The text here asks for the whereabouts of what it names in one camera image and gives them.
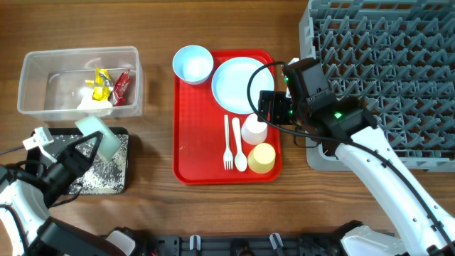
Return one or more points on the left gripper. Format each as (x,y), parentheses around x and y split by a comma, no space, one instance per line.
(73,158)

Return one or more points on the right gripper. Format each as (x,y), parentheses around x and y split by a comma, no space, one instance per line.
(279,99)

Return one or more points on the green bowl with rice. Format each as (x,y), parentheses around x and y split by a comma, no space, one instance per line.
(109,144)

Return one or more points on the white tissue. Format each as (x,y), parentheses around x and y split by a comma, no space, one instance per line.
(95,107)

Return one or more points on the yellow foil wrapper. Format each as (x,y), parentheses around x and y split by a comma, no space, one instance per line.
(102,85)

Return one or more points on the red snack wrapper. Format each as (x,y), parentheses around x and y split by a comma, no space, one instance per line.
(120,87)

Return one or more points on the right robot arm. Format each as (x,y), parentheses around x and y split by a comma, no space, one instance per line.
(348,130)

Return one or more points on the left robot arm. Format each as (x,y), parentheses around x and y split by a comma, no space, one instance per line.
(26,200)

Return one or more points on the black waste tray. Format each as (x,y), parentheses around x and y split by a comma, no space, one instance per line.
(103,177)

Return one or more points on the grey dishwasher rack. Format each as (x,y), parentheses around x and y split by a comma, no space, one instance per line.
(398,58)

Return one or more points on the white upturned cup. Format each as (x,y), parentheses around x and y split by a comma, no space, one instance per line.
(253,132)

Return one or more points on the red serving tray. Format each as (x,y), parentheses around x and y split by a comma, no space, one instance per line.
(199,131)

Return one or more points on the light blue plate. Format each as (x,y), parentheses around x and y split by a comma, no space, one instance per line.
(229,84)

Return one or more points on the yellow upturned cup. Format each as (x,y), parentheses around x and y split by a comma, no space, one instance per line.
(262,158)

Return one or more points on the white plastic spoon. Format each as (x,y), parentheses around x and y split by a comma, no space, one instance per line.
(240,158)

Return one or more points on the white plastic fork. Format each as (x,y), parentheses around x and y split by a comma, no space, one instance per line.
(227,155)

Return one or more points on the clear plastic bin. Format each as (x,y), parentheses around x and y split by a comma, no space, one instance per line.
(51,82)

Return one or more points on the light blue bowl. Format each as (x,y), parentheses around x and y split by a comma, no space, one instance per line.
(193,64)

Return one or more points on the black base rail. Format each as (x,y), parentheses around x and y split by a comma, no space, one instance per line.
(268,245)

